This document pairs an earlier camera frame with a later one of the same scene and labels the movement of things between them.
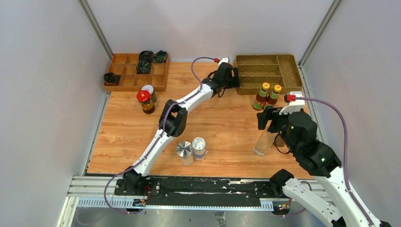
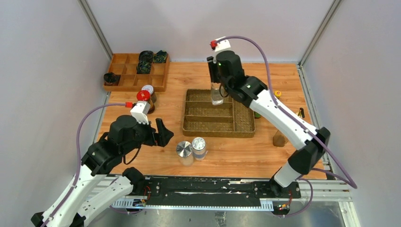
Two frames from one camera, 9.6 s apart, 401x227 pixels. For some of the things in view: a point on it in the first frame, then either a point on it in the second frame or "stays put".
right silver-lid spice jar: x=198 y=144 stays put
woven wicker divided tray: x=282 y=70 -> x=231 y=119
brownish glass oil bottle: x=279 y=142 stays put
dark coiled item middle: x=143 y=67 stays put
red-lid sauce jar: x=143 y=97 stays put
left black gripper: x=234 y=81 -> x=163 y=136
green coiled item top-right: x=160 y=57 stays put
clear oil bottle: x=265 y=141 -> x=217 y=98
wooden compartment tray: x=125 y=65 stays put
